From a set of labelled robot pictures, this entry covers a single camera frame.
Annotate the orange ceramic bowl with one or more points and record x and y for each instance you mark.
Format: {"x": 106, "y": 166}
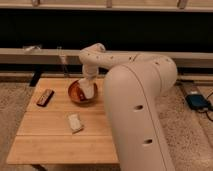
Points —
{"x": 76, "y": 94}

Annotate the wooden table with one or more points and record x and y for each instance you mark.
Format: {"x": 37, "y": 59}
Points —
{"x": 45, "y": 137}

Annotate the white ceramic cup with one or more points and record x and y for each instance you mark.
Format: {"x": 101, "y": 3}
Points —
{"x": 87, "y": 87}

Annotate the blue box on floor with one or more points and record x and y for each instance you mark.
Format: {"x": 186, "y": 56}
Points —
{"x": 197, "y": 102}

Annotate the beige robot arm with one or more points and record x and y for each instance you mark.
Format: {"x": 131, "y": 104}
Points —
{"x": 131, "y": 85}

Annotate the grey wall rail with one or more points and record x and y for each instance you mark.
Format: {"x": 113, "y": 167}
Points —
{"x": 51, "y": 56}

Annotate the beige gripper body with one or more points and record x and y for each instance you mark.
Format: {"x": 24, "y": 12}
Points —
{"x": 89, "y": 73}

